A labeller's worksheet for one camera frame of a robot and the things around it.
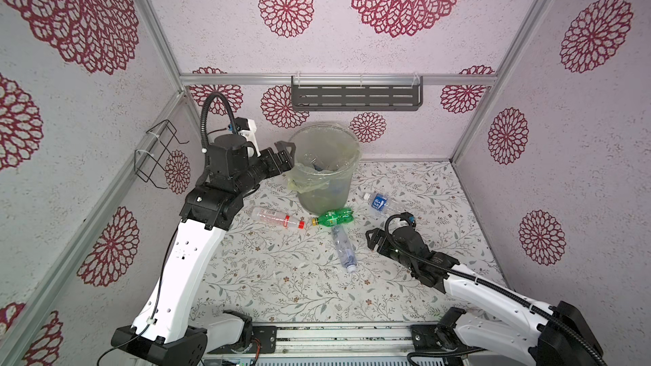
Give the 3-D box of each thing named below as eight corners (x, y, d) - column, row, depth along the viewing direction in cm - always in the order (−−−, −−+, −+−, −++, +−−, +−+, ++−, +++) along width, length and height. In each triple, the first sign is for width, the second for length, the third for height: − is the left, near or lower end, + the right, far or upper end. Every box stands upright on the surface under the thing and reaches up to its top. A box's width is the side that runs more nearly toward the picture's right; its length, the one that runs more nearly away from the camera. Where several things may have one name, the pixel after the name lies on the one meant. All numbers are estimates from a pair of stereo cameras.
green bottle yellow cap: (318, 235, 97) (318, 228, 93) (312, 224, 101) (311, 217, 96) (353, 220, 102) (354, 213, 98) (346, 210, 105) (347, 202, 101)
